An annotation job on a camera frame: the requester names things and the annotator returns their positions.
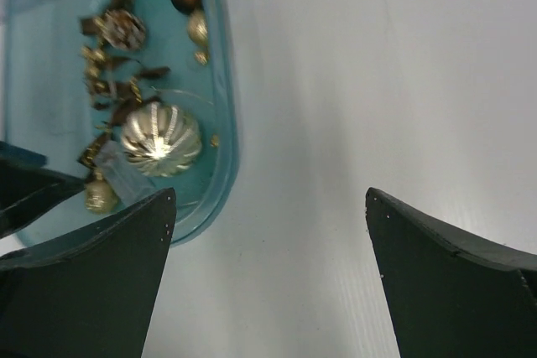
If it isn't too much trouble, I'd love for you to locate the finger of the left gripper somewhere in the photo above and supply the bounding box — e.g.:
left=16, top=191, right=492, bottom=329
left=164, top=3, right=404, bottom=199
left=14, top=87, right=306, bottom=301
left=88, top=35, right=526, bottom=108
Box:
left=1, top=142, right=85, bottom=236

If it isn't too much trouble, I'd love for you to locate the clear plastic packet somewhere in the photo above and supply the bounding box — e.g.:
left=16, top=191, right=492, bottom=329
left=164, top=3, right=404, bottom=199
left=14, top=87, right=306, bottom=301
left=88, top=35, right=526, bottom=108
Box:
left=94, top=140, right=156, bottom=206

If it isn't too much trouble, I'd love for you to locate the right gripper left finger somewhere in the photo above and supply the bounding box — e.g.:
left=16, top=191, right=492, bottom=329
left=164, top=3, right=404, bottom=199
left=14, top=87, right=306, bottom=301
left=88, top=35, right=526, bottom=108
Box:
left=1, top=189, right=176, bottom=357

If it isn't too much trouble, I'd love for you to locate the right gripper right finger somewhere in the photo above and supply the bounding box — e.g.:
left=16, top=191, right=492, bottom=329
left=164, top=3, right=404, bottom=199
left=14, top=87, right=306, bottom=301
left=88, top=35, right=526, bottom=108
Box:
left=366, top=188, right=536, bottom=357

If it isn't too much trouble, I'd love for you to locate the blue plastic tub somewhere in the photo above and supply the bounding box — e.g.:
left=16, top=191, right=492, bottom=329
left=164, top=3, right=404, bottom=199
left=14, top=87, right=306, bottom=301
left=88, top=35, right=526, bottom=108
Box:
left=3, top=0, right=237, bottom=246

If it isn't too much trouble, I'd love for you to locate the tiny gold bead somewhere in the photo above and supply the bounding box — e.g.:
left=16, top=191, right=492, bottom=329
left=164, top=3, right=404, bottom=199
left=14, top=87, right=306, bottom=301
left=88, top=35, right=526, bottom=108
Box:
left=210, top=134, right=220, bottom=148

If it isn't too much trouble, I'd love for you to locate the brown ribbon bow garland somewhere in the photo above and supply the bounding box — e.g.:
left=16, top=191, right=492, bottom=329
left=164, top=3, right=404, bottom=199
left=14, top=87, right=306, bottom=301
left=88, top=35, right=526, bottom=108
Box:
left=78, top=0, right=170, bottom=169

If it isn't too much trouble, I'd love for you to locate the small gold glitter bauble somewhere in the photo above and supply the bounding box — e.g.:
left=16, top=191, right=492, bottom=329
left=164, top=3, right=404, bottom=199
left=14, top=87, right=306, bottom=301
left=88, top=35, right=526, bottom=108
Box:
left=186, top=9, right=209, bottom=65

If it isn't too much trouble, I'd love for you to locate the large silver ribbed bauble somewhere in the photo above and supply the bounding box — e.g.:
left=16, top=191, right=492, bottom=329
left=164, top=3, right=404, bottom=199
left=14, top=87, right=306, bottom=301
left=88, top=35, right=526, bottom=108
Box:
left=120, top=101, right=203, bottom=177

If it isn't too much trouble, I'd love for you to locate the frosted pine cone ornament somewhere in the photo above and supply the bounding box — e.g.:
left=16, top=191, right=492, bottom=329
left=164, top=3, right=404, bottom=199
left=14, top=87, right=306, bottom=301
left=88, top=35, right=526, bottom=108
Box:
left=102, top=9, right=146, bottom=51

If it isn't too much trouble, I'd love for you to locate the gold bauble near packet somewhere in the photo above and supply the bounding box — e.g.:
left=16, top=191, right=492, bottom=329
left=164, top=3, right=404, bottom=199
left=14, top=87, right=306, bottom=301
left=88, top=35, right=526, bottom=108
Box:
left=85, top=169, right=119, bottom=214

